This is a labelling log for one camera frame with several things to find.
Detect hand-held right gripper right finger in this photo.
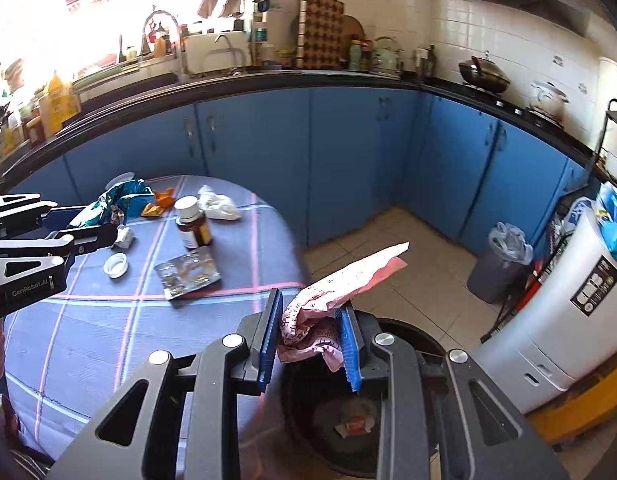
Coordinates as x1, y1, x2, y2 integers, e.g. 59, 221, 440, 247
335, 302, 571, 480

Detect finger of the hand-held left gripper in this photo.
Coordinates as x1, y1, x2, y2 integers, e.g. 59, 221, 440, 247
0, 223, 119, 266
0, 192, 96, 233

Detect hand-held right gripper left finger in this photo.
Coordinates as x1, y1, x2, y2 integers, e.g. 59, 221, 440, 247
48, 287, 284, 480

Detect white paper ball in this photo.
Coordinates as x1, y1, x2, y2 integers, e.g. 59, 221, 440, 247
112, 225, 136, 251

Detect white bottle cap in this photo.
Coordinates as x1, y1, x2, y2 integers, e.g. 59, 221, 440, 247
103, 253, 128, 279

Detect teal foil snack bag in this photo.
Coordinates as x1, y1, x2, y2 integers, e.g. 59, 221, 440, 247
71, 178, 156, 228

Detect black trash bin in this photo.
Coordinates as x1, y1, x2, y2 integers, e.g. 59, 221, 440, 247
281, 315, 481, 478

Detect pink paper wrapper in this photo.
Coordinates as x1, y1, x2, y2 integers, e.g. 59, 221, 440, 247
277, 241, 410, 373

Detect silver blister pack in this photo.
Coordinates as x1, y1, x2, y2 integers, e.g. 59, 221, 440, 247
154, 246, 223, 301

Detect brown medicine bottle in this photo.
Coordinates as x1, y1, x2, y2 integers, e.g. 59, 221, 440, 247
174, 196, 213, 252

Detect red and white wrapper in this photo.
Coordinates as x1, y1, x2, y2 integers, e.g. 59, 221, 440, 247
335, 402, 374, 438

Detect blue plaid tablecloth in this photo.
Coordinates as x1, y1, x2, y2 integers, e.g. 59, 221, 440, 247
1, 175, 309, 466

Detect yellow bag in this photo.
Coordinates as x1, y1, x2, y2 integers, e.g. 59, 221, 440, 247
38, 72, 82, 136

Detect crumpled white tissue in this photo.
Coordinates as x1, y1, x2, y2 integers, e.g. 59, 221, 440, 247
197, 185, 242, 222

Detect grey bin with plastic bag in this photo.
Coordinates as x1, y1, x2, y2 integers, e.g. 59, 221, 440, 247
467, 221, 534, 305

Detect blue kitchen cabinets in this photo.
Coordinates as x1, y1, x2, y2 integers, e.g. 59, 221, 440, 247
3, 85, 591, 261

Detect chrome kitchen faucet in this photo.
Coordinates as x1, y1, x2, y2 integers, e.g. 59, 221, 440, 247
141, 10, 186, 83

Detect white washing machine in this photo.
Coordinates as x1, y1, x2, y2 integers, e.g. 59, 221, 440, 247
475, 210, 617, 413

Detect red canister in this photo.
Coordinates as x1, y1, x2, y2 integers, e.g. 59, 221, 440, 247
525, 257, 551, 301

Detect white countertop appliance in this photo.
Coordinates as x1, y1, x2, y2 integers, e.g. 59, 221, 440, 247
182, 32, 252, 76

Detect yellow plastic base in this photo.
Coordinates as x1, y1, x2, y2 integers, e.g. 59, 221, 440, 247
525, 360, 617, 443

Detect black kitchen countertop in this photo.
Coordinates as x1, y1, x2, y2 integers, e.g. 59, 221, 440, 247
0, 67, 596, 191

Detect black gas stove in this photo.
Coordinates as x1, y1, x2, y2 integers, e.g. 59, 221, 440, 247
463, 85, 569, 133

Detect pale green kettle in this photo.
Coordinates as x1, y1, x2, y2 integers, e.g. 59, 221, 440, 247
371, 36, 405, 75

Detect blue plastic bags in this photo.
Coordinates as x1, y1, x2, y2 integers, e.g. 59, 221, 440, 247
595, 180, 617, 276

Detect black wok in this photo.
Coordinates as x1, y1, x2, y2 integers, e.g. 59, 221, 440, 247
458, 51, 512, 95

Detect checkered cutting board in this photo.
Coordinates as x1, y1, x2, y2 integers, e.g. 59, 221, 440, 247
296, 0, 345, 70

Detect round wooden board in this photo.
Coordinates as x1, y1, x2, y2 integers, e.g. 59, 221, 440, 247
341, 14, 367, 61

